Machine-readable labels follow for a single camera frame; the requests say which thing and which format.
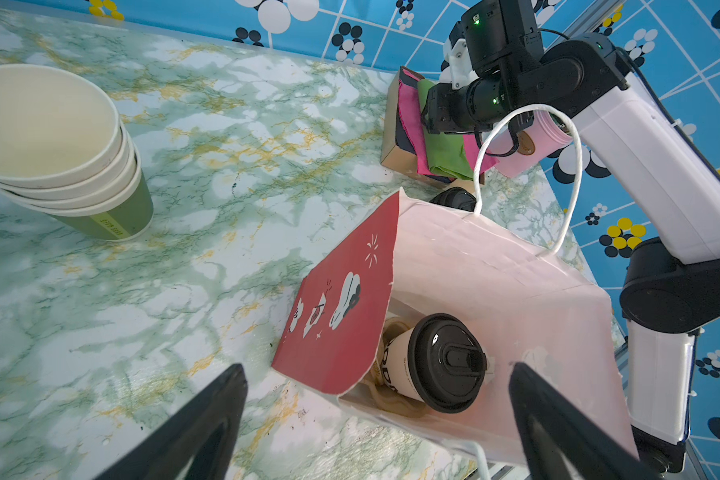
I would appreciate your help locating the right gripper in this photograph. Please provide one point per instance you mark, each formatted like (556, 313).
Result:
(504, 43)

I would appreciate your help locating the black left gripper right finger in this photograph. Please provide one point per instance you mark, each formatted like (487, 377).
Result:
(559, 441)

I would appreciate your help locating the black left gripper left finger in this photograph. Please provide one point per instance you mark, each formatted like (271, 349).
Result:
(197, 442)

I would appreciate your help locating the green paper napkin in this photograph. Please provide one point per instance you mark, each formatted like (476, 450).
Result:
(444, 155)

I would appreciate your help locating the white paper cup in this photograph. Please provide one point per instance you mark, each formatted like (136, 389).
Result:
(395, 366)

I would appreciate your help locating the red white paper bag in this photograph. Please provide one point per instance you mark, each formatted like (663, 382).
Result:
(522, 302)

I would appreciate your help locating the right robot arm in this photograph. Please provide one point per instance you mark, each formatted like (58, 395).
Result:
(672, 286)

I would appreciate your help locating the colourful napkin stack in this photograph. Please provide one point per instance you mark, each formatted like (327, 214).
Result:
(400, 144)

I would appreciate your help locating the black cup lid stack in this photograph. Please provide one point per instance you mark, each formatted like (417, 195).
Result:
(456, 198)

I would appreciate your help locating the green paper cup stack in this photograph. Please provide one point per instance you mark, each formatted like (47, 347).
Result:
(65, 152)

